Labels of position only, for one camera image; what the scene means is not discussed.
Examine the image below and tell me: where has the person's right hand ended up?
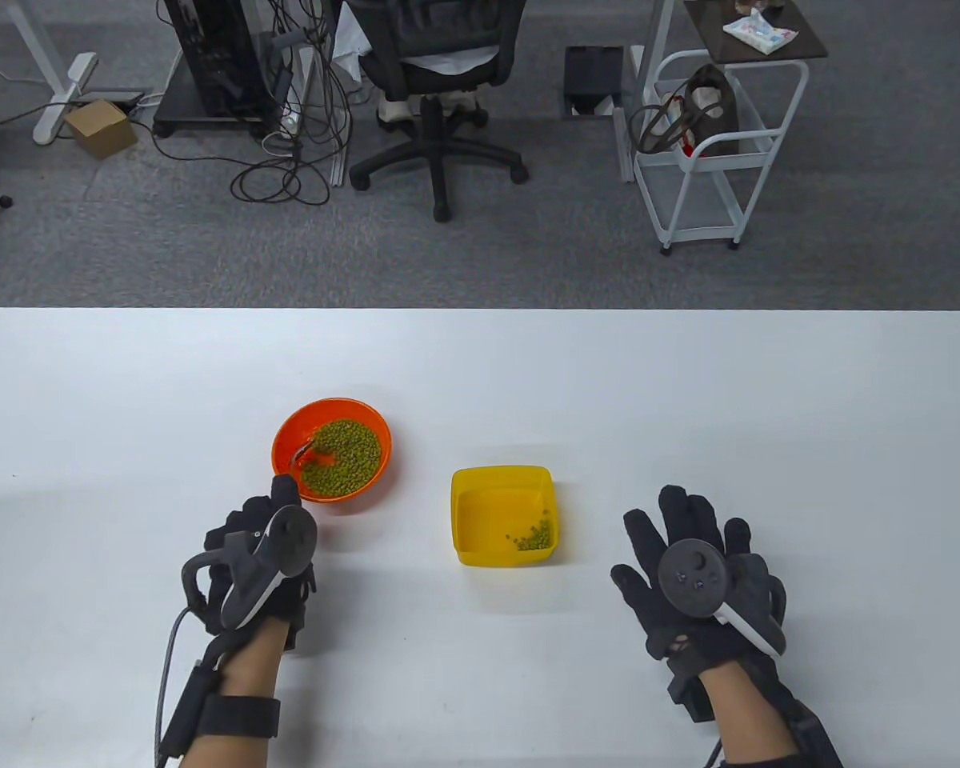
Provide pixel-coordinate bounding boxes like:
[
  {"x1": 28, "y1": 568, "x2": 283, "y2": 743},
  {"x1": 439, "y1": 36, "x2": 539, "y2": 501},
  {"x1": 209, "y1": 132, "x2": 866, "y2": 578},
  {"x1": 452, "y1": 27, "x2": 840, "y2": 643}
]
[{"x1": 610, "y1": 484, "x2": 786, "y2": 681}]

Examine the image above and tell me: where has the person's left hand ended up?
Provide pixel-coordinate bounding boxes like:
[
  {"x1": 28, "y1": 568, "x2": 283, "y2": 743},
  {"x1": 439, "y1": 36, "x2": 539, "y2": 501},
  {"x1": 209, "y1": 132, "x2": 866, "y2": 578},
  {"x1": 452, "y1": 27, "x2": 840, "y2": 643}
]
[{"x1": 204, "y1": 474, "x2": 318, "y2": 653}]

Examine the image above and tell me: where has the pile of green mung beans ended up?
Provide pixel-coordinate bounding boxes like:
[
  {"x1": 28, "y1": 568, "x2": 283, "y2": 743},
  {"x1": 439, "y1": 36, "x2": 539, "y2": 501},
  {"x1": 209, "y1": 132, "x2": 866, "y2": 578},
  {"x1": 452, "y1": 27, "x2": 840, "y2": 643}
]
[
  {"x1": 300, "y1": 420, "x2": 382, "y2": 494},
  {"x1": 506, "y1": 518, "x2": 553, "y2": 553}
]

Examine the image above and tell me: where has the yellow plastic food container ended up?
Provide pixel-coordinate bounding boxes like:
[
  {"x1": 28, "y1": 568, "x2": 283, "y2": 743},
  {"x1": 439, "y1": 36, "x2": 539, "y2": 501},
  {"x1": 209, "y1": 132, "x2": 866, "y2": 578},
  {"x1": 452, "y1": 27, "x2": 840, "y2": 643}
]
[{"x1": 450, "y1": 466, "x2": 562, "y2": 567}]

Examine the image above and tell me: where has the person's left forearm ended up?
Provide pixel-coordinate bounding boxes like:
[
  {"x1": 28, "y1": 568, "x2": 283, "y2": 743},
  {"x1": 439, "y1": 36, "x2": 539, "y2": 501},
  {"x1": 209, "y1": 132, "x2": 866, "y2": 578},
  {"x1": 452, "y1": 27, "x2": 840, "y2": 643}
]
[{"x1": 184, "y1": 620, "x2": 285, "y2": 768}]

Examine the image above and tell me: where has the person's right forearm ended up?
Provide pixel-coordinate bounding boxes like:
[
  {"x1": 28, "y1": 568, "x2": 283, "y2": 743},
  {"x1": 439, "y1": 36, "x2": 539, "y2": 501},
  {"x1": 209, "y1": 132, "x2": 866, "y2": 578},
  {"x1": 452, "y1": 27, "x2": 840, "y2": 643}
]
[{"x1": 700, "y1": 664, "x2": 801, "y2": 768}]

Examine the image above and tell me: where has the black handheld controller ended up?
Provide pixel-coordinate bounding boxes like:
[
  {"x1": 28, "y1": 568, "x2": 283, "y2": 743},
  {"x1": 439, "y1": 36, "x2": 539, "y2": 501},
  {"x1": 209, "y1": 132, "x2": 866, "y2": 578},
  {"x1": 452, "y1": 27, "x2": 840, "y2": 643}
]
[
  {"x1": 181, "y1": 506, "x2": 318, "y2": 637},
  {"x1": 658, "y1": 540, "x2": 786, "y2": 657}
]

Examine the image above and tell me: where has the orange plastic bowl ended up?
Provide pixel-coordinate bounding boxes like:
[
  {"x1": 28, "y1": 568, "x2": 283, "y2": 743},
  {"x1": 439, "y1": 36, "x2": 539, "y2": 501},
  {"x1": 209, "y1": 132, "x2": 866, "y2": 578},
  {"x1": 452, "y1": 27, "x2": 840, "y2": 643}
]
[{"x1": 272, "y1": 398, "x2": 394, "y2": 503}]

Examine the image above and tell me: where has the white rolling cart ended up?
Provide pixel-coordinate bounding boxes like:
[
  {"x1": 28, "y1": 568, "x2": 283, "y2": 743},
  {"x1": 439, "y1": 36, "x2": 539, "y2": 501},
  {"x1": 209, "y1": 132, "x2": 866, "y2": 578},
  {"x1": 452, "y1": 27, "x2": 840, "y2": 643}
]
[{"x1": 630, "y1": 50, "x2": 810, "y2": 255}]

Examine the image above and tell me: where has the black office chair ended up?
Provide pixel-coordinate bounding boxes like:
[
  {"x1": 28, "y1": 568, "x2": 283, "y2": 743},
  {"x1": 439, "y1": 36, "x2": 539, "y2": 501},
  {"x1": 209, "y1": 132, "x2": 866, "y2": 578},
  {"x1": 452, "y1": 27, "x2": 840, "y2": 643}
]
[{"x1": 344, "y1": 0, "x2": 529, "y2": 223}]

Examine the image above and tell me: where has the brown handbag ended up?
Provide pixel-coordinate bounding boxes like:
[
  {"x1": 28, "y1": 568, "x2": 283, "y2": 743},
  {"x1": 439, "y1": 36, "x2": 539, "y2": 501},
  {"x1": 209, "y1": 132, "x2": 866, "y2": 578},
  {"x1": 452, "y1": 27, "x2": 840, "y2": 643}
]
[{"x1": 628, "y1": 64, "x2": 741, "y2": 157}]

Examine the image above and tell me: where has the cardboard box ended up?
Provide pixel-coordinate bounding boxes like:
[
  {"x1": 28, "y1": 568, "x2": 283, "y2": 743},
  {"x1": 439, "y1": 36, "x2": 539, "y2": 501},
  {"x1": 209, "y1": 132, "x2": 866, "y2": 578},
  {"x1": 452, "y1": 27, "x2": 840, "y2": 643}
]
[{"x1": 64, "y1": 98, "x2": 138, "y2": 159}]

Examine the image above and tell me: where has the black floor platform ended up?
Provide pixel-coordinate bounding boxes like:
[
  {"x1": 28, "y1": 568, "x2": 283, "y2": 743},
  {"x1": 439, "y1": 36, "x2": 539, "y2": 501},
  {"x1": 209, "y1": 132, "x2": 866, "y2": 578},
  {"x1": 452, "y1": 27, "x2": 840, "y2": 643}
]
[{"x1": 153, "y1": 48, "x2": 285, "y2": 138}]

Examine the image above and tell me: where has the black floor box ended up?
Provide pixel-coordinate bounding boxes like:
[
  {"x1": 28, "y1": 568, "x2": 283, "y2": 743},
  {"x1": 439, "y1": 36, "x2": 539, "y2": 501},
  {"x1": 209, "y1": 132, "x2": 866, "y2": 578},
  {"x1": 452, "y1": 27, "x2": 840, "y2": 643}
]
[{"x1": 564, "y1": 46, "x2": 625, "y2": 119}]

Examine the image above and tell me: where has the black computer tower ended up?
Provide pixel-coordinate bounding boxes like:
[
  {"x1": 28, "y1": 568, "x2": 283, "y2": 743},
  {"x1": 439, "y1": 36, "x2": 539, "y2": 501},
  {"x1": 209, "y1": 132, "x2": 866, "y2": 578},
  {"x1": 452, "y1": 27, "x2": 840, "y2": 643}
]
[{"x1": 162, "y1": 0, "x2": 281, "y2": 121}]

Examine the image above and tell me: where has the white desk leg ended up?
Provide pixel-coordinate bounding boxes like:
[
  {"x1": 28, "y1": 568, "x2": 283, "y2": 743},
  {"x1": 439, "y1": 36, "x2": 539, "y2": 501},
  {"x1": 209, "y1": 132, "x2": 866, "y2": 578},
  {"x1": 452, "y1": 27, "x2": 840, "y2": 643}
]
[{"x1": 4, "y1": 0, "x2": 98, "y2": 146}]

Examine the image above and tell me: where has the brown top side table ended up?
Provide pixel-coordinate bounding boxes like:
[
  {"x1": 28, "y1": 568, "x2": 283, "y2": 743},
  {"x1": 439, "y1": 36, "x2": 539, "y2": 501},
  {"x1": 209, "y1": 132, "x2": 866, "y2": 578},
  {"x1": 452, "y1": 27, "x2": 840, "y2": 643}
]
[{"x1": 620, "y1": 0, "x2": 829, "y2": 183}]

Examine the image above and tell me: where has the white tissue packet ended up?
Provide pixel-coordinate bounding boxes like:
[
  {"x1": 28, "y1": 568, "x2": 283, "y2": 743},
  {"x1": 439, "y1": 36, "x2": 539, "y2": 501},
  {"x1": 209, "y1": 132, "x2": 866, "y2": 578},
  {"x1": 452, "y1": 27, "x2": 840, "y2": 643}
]
[{"x1": 723, "y1": 10, "x2": 799, "y2": 55}]

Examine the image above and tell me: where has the grey cable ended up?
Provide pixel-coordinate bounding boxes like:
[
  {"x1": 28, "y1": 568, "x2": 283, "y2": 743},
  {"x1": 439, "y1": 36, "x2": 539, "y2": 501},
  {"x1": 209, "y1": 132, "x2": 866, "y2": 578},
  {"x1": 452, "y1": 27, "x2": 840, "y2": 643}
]
[{"x1": 154, "y1": 608, "x2": 201, "y2": 768}]

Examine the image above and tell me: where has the black wrist camera unit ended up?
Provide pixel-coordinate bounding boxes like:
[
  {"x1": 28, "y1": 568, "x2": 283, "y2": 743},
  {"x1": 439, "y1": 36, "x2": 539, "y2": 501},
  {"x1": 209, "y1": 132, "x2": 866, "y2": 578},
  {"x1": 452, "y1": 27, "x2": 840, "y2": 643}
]
[
  {"x1": 768, "y1": 688, "x2": 845, "y2": 768},
  {"x1": 160, "y1": 660, "x2": 282, "y2": 761}
]

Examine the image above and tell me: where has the bundle of black cables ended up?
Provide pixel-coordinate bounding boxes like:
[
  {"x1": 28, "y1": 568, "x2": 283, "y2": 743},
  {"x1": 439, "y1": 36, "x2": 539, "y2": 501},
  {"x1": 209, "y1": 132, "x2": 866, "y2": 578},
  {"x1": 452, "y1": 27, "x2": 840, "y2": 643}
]
[{"x1": 128, "y1": 0, "x2": 353, "y2": 207}]

